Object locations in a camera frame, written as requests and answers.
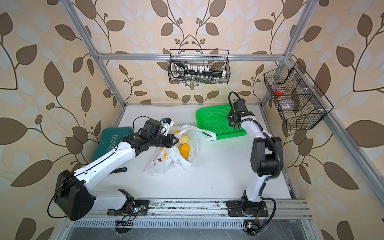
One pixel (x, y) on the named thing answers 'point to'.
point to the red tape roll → (280, 91)
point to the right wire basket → (302, 104)
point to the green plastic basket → (214, 119)
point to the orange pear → (184, 150)
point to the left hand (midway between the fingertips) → (177, 138)
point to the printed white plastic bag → (166, 159)
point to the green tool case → (109, 140)
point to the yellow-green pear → (184, 139)
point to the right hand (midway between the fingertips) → (233, 116)
